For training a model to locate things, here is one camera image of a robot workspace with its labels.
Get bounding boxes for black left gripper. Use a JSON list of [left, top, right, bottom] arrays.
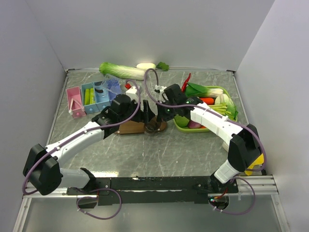
[[119, 98, 155, 124]]

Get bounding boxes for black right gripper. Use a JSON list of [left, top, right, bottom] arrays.
[[156, 98, 177, 123]]

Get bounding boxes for dark glass cup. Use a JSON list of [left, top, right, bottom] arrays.
[[144, 118, 161, 133]]

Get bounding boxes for clear textured plastic holder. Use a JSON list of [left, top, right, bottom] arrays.
[[103, 74, 122, 94]]

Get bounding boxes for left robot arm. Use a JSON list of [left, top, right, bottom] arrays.
[[23, 94, 155, 195]]

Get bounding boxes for yellow cabbage by arm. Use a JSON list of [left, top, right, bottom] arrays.
[[222, 141, 265, 176]]

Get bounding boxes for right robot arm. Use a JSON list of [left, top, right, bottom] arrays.
[[155, 84, 263, 193]]

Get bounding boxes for brown wooden tray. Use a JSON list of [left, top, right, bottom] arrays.
[[114, 121, 167, 135]]

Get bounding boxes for green toothpaste tubes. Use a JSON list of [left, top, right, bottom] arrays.
[[84, 88, 95, 105]]

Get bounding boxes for round green cabbage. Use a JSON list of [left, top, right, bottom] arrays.
[[174, 115, 190, 128]]

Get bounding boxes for purple onion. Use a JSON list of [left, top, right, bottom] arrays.
[[187, 121, 201, 129]]

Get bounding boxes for red chili pepper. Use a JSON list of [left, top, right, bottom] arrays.
[[181, 73, 191, 92]]

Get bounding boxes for bok choy in basket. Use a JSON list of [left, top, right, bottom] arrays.
[[184, 83, 224, 98]]

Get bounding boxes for purple drawer box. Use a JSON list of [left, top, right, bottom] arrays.
[[107, 80, 122, 101]]

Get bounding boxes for white daikon radish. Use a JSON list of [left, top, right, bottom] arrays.
[[136, 62, 169, 72]]

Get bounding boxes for orange carrot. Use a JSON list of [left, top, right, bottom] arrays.
[[200, 98, 215, 105]]

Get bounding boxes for green plastic vegetable basket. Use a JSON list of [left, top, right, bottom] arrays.
[[174, 86, 231, 133]]

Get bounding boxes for napa cabbage on table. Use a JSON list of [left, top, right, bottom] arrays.
[[99, 62, 145, 80]]

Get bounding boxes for white celery stalk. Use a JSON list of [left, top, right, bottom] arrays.
[[210, 103, 238, 121]]

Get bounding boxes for napa cabbage in basket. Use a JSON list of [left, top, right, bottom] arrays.
[[214, 94, 235, 106]]

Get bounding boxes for teal drawer box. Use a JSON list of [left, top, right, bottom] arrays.
[[81, 82, 98, 114]]

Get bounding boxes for pink drawer box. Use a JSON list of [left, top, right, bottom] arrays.
[[66, 87, 86, 118]]

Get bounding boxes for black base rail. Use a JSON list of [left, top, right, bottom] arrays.
[[67, 176, 239, 206]]

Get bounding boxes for aluminium frame rail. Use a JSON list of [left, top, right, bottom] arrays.
[[15, 176, 281, 232]]

